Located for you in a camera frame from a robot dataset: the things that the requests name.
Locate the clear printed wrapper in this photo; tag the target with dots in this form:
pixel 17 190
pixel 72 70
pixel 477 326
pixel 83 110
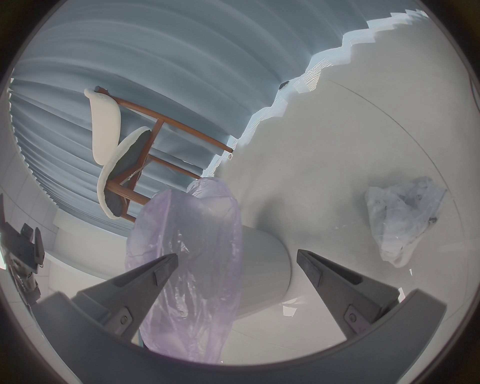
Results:
pixel 401 217

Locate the purple plastic bag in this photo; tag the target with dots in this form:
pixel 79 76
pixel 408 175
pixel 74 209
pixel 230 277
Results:
pixel 195 240

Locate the pale blue curtain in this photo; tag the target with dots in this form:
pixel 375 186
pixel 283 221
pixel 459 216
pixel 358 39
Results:
pixel 187 67

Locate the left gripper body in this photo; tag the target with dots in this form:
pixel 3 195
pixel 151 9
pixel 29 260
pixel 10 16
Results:
pixel 18 247

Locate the white cushioned wooden chair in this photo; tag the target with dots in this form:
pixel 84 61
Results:
pixel 107 127

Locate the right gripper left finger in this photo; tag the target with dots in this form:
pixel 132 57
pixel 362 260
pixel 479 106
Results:
pixel 123 296

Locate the white trash bin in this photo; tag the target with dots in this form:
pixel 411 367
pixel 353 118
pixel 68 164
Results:
pixel 266 270

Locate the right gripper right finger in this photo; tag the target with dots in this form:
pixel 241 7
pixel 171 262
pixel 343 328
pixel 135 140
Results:
pixel 348 296

